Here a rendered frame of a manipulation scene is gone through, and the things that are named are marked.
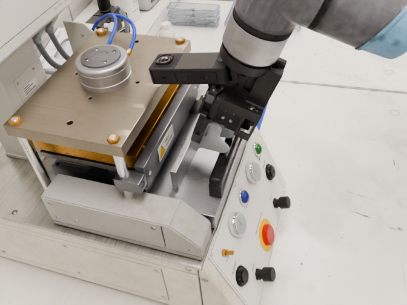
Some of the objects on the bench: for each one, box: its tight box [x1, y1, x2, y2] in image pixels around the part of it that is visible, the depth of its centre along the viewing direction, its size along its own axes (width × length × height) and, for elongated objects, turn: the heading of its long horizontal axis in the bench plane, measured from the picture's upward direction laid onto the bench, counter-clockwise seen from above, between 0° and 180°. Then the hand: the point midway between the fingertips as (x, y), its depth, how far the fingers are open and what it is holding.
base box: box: [0, 126, 286, 305], centre depth 83 cm, size 54×38×17 cm
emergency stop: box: [262, 224, 274, 246], centre depth 78 cm, size 2×4×4 cm, turn 166°
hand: (194, 142), depth 66 cm, fingers closed, pressing on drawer
